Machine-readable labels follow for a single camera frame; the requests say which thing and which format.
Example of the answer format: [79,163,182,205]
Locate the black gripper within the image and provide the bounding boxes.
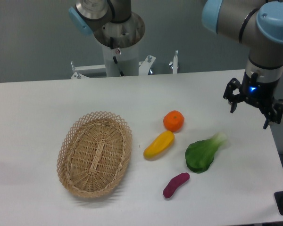
[223,71,283,129]

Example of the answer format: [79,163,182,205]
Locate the purple sweet potato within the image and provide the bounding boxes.
[162,172,190,199]

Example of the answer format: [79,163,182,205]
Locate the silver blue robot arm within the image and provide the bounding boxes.
[68,0,283,126]

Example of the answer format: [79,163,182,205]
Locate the green bok choy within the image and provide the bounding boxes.
[184,132,227,173]

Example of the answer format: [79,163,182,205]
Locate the orange tangerine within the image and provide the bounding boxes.
[163,110,185,132]

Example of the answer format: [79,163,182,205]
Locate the woven wicker basket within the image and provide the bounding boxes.
[57,111,133,198]

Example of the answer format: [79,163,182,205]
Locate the white metal base frame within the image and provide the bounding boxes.
[70,50,181,80]

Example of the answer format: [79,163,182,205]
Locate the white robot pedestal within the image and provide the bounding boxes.
[101,44,139,77]

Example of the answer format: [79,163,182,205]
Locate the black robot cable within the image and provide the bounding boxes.
[109,37,125,77]

